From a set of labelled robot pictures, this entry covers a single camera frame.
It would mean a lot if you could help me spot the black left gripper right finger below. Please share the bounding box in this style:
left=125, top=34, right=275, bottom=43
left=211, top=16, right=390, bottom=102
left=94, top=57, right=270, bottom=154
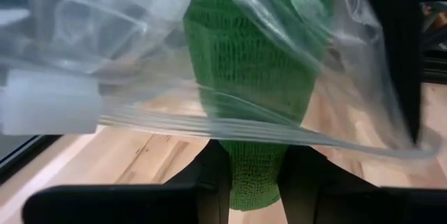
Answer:
left=278, top=145, right=447, bottom=224

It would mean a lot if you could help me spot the green bandage roll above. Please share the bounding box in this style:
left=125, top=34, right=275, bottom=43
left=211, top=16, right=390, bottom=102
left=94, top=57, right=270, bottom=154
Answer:
left=183, top=0, right=333, bottom=213

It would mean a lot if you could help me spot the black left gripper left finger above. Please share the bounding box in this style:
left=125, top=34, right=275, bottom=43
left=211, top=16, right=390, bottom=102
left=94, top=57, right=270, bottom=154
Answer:
left=22, top=139, right=232, bottom=224

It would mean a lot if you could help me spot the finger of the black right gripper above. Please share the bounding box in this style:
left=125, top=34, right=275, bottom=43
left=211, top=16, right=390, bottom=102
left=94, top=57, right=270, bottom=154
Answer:
left=356, top=0, right=427, bottom=145

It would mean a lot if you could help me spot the clear plastic zip bag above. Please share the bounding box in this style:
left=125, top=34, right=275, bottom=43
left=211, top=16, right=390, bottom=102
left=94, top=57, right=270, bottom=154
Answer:
left=0, top=0, right=441, bottom=159

